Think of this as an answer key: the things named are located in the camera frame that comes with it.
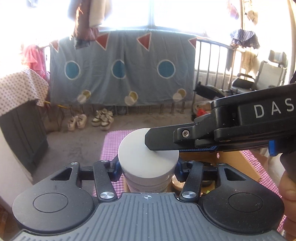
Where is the dark brown garment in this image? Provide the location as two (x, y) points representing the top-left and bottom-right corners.
(72, 0), (100, 49)

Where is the cardboard box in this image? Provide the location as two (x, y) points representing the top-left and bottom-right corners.
(170, 150), (263, 195)

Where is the pink checked tablecloth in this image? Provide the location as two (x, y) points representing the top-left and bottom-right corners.
(92, 130), (286, 233)

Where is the black padded footrest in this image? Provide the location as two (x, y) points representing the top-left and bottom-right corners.
(194, 82), (225, 99)

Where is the checked hanging cloth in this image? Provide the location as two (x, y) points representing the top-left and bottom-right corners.
(230, 29), (261, 49)

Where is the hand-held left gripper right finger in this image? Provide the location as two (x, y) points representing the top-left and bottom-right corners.
(173, 160), (247, 202)

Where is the pink hat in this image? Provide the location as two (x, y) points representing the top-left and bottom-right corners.
(227, 0), (240, 20)

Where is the white garment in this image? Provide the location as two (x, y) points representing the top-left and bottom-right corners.
(89, 0), (112, 27)

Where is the dark cabinet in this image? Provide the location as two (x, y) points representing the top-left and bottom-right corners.
(0, 100), (49, 172)

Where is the metal balcony railing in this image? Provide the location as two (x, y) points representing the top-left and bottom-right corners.
(46, 38), (245, 130)

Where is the yellow stick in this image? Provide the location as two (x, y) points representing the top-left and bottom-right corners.
(44, 101), (70, 110)

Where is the grey wheelchair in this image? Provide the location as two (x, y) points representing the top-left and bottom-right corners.
(228, 50), (288, 93)

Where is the beige hanging cloth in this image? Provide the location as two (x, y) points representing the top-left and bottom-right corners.
(240, 50), (259, 73)

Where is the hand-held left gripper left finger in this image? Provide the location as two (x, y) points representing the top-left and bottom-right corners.
(50, 160), (122, 202)

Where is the person's right hand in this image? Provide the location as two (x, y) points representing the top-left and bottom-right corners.
(278, 171), (296, 232)

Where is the white polka dot cloth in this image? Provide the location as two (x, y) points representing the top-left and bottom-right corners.
(0, 69), (50, 117)

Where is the beige hat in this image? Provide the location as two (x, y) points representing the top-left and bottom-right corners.
(246, 10), (258, 25)

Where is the blue blanket with shapes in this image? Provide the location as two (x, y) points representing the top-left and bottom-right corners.
(50, 31), (197, 106)

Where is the white lidded jar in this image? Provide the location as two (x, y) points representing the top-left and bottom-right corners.
(118, 128), (180, 193)

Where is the pink garment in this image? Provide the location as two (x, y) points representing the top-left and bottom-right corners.
(21, 44), (51, 80)

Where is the beige plastic bag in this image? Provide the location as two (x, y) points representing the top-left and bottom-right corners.
(193, 100), (212, 117)

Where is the white shoe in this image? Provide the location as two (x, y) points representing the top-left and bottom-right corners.
(68, 116), (78, 131)
(76, 113), (88, 129)

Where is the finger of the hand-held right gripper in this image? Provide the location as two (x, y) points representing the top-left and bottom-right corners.
(179, 139), (270, 153)
(144, 112), (216, 153)

